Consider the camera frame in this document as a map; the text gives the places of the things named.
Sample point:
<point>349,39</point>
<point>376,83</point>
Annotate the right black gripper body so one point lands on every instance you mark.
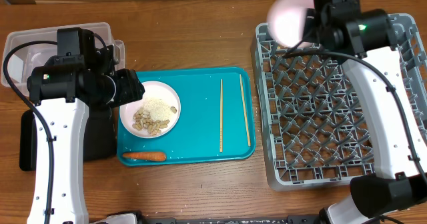
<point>316,32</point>

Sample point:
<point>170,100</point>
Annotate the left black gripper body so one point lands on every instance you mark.
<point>127,88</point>

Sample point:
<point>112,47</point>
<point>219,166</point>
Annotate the pink bowl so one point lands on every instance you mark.
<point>286,20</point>

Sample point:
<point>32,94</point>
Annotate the wooden chopstick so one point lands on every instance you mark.
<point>221,115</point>
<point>244,110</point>

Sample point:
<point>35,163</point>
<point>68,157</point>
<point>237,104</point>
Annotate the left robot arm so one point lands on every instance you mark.
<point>80,76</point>

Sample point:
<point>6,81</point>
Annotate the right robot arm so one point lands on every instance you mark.
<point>367,46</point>

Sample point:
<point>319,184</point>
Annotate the grey dishwasher rack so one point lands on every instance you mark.
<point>313,131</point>

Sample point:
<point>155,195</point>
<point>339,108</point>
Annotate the white round plate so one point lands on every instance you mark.
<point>153,89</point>

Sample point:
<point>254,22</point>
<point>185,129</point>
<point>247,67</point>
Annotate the pile of peanuts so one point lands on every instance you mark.
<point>142,120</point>

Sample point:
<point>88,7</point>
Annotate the pile of rice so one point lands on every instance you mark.
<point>158,109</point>

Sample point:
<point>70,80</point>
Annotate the black tray bin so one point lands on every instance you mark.
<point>99,140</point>

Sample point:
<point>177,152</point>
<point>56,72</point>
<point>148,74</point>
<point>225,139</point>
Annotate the orange carrot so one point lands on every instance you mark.
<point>146,156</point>

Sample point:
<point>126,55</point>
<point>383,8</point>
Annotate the teal serving tray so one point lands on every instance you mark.
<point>195,138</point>

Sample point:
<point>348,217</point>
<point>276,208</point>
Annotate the clear plastic bin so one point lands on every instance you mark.
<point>26,59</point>

